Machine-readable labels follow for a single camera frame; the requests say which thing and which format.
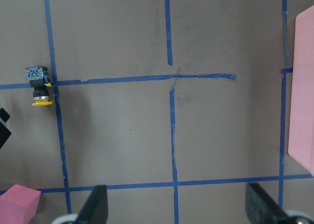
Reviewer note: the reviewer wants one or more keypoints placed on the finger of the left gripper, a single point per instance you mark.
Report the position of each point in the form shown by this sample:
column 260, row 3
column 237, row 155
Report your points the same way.
column 5, row 133

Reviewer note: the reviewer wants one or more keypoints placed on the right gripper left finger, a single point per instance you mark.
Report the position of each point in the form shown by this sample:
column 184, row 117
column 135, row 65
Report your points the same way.
column 95, row 209

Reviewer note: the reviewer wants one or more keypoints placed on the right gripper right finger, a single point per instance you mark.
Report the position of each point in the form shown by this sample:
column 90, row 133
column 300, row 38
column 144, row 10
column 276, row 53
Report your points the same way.
column 260, row 208

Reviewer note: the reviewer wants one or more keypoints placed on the yellow push button switch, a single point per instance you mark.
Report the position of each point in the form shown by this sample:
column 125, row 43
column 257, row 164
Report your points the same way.
column 39, row 80

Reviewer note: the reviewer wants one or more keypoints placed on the pink cube bottom centre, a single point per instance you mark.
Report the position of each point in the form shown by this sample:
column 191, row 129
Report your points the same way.
column 18, row 205

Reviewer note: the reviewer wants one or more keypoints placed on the pink plastic bin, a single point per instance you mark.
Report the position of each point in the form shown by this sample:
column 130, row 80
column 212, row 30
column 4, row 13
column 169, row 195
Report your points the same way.
column 301, row 125

